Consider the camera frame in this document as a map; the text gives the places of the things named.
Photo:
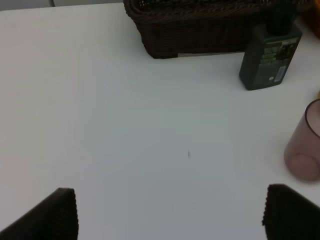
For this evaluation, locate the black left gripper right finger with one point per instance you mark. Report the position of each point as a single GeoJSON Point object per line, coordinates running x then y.
{"type": "Point", "coordinates": [289, 215]}

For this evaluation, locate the dark brown wicker basket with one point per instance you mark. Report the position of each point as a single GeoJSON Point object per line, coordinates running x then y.
{"type": "Point", "coordinates": [169, 28]}

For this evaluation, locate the dark green pump bottle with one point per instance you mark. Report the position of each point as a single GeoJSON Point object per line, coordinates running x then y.
{"type": "Point", "coordinates": [270, 52]}

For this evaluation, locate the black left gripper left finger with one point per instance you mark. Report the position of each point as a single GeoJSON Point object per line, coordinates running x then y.
{"type": "Point", "coordinates": [54, 218]}

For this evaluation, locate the translucent purple plastic cup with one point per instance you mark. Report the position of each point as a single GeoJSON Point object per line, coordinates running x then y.
{"type": "Point", "coordinates": [302, 153]}

